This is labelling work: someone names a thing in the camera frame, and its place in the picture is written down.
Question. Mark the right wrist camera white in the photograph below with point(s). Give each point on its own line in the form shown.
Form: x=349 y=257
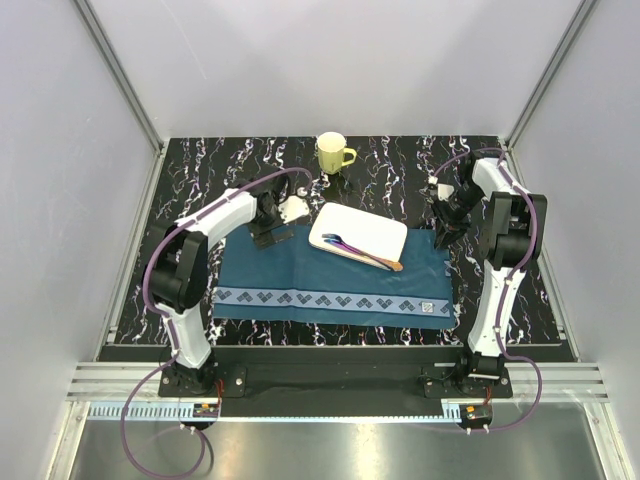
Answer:
x=439 y=190

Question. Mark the blue cloth placemat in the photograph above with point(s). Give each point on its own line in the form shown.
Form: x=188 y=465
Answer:
x=293 y=281

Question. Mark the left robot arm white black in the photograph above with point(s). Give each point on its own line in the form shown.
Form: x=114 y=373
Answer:
x=176 y=275

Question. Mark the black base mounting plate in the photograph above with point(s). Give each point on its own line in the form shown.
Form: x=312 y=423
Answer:
x=237 y=375

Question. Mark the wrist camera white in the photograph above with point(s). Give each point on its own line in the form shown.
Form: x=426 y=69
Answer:
x=294 y=207
x=439 y=190

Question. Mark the aluminium front frame rail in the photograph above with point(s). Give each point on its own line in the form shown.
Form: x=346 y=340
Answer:
x=561 y=382

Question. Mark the left connector box black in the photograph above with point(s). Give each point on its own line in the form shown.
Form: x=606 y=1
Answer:
x=207 y=410

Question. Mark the left aluminium frame post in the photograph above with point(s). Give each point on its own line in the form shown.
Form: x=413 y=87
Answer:
x=107 y=52

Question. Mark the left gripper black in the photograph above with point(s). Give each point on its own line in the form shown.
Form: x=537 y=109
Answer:
x=268 y=238

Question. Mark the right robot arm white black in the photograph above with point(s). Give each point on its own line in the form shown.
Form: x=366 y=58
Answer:
x=510 y=242

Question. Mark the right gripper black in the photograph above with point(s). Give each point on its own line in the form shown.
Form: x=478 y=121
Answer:
x=452 y=235

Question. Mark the right aluminium frame post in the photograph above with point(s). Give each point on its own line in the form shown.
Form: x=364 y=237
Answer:
x=571 y=33

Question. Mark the right connector box orange black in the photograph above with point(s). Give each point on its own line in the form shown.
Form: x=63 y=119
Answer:
x=476 y=416

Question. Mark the white slotted cable duct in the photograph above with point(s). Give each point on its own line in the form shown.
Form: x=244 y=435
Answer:
x=446 y=413

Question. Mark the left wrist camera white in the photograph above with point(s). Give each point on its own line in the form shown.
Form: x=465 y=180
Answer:
x=294 y=207

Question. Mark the blue fork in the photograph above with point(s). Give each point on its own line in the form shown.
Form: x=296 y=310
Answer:
x=337 y=241

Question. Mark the yellow-green ceramic mug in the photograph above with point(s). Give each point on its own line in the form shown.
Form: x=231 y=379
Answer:
x=333 y=153

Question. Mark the aluminium frame post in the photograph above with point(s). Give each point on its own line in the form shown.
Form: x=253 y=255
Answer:
x=571 y=33
x=107 y=52

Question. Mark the white rectangular plate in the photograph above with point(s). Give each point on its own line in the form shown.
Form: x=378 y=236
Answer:
x=374 y=234

